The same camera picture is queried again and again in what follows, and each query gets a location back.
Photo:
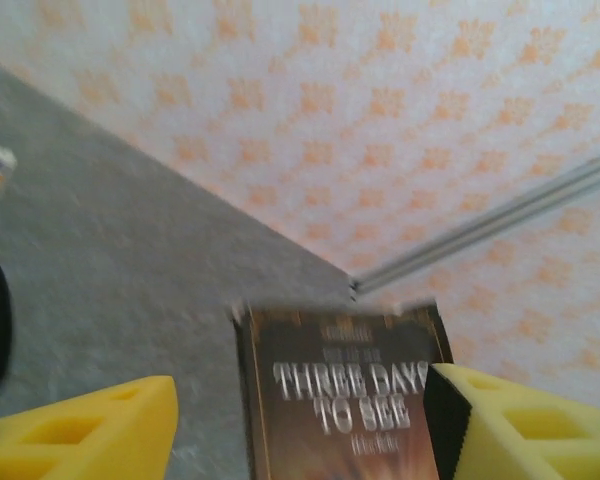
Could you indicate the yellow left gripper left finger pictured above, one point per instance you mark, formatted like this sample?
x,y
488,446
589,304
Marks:
x,y
80,435

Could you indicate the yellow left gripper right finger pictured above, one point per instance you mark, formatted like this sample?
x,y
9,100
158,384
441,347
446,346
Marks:
x,y
530,435

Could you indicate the aluminium right frame post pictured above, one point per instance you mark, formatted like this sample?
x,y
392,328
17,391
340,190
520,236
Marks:
x,y
480,220

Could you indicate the brown Three Days book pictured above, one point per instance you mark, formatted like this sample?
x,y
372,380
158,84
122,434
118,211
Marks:
x,y
330,400

